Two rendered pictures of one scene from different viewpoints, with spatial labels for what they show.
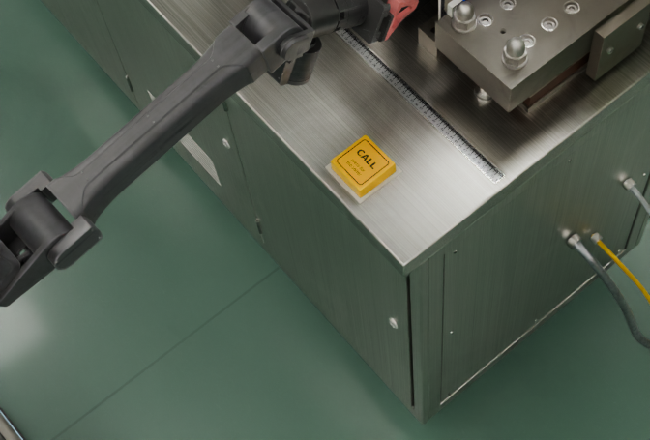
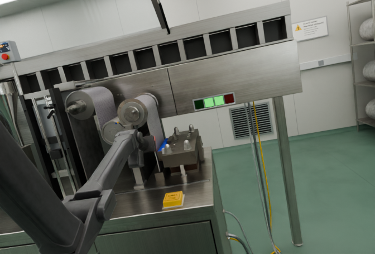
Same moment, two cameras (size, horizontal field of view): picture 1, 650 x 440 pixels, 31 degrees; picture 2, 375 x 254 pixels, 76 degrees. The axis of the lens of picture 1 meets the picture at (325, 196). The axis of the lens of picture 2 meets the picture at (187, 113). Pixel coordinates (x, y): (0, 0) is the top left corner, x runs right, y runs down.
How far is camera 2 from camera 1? 1.16 m
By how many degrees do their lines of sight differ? 63
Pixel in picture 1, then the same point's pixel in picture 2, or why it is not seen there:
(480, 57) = (179, 152)
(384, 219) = (193, 202)
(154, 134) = (114, 159)
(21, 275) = (87, 225)
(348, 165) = (169, 199)
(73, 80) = not seen: outside the picture
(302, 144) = (148, 211)
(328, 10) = not seen: hidden behind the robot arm
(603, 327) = not seen: outside the picture
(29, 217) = (74, 203)
